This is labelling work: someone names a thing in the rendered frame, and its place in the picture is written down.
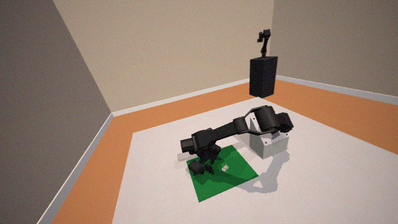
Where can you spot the green circuit board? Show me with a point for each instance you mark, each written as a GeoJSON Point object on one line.
{"type": "Point", "coordinates": [230, 170]}

